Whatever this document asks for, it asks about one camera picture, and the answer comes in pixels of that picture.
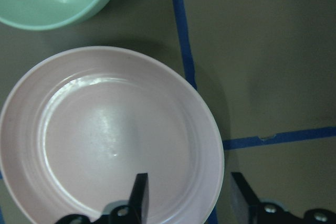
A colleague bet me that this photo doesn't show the pink plate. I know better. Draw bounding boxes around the pink plate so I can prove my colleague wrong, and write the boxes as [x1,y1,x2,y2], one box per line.
[1,46,224,223]

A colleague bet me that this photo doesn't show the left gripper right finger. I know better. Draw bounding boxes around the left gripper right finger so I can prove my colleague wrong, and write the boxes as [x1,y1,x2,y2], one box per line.
[230,172,260,224]

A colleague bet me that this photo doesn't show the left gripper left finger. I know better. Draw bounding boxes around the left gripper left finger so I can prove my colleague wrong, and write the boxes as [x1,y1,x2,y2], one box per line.
[129,173,149,223]

